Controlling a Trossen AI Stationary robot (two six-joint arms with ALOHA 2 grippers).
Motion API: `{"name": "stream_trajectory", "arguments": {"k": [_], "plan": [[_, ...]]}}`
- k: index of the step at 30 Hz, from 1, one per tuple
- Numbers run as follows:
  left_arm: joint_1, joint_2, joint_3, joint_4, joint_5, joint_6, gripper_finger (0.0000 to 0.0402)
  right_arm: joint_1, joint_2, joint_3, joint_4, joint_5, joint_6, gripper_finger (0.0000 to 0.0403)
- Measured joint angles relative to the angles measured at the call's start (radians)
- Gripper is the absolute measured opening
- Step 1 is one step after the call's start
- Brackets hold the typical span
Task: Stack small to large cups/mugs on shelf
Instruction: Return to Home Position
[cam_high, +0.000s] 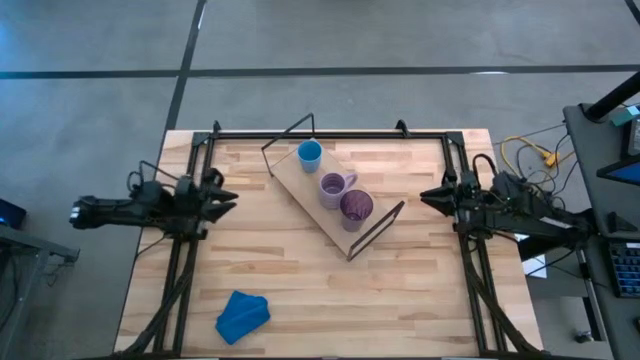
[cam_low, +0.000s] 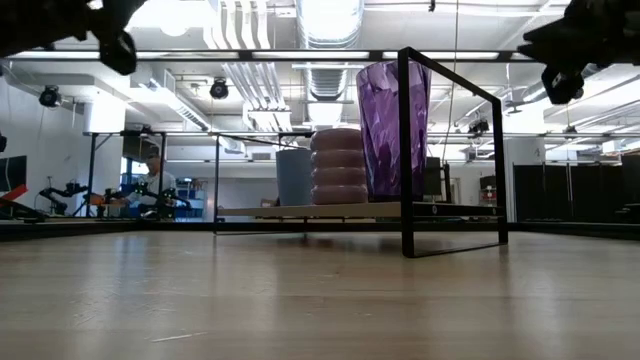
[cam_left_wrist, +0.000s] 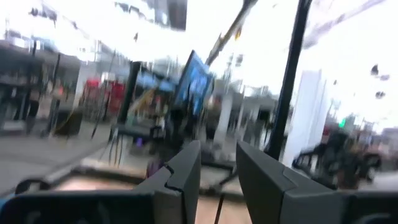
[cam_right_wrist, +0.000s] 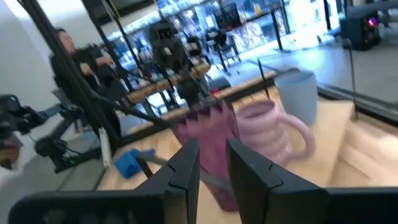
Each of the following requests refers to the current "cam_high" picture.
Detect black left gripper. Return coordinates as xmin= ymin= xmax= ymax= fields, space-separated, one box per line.
xmin=172 ymin=167 xmax=240 ymax=235

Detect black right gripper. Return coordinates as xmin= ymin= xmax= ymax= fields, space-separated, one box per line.
xmin=418 ymin=169 xmax=484 ymax=226

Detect purple ribbed tumbler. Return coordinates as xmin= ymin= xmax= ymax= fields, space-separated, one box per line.
xmin=339 ymin=188 xmax=375 ymax=233

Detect light blue cup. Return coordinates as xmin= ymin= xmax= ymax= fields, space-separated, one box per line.
xmin=296 ymin=138 xmax=324 ymax=175

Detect pink ribbed mug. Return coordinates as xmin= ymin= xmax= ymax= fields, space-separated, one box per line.
xmin=318 ymin=171 xmax=359 ymax=211

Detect white paper sheet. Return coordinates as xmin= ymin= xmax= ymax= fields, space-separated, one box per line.
xmin=513 ymin=230 xmax=549 ymax=280

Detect blue folded cloth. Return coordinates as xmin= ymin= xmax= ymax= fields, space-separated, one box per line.
xmin=215 ymin=290 xmax=272 ymax=346

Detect grey side desk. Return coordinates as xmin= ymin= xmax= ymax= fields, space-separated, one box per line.
xmin=563 ymin=102 xmax=640 ymax=360

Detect black wedge stand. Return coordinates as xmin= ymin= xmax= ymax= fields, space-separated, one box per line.
xmin=607 ymin=212 xmax=639 ymax=234

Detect blue lit screen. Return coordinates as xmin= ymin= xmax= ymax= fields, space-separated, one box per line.
xmin=597 ymin=154 xmax=640 ymax=187

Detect grey metal stand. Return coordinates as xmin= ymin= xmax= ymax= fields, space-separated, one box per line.
xmin=0 ymin=224 xmax=81 ymax=360

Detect black keyboard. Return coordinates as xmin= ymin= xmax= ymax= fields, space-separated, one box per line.
xmin=608 ymin=241 xmax=640 ymax=300

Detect black diagonal pole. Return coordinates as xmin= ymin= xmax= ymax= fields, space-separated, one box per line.
xmin=584 ymin=72 xmax=640 ymax=124

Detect small teal box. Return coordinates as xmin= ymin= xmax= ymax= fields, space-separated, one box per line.
xmin=612 ymin=104 xmax=640 ymax=127

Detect black device with blue light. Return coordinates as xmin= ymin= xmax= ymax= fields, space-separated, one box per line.
xmin=0 ymin=198 xmax=28 ymax=230

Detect black metal table frame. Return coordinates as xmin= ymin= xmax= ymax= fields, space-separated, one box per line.
xmin=112 ymin=118 xmax=539 ymax=359

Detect yellow cable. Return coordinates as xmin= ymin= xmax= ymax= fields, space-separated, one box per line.
xmin=499 ymin=135 xmax=576 ymax=201

